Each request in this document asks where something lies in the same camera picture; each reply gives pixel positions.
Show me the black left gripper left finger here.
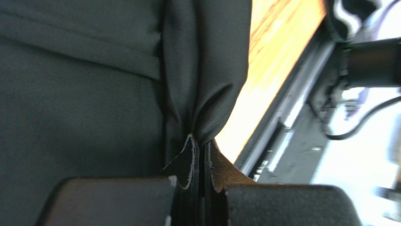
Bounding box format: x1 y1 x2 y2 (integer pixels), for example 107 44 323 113
160 134 200 226

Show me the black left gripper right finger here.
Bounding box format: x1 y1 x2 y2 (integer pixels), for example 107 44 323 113
204 140 255 226

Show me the black printed t-shirt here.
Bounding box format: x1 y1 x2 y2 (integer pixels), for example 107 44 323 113
0 0 252 226

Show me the zebra print blanket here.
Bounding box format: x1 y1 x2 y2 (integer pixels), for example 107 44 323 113
324 0 383 43

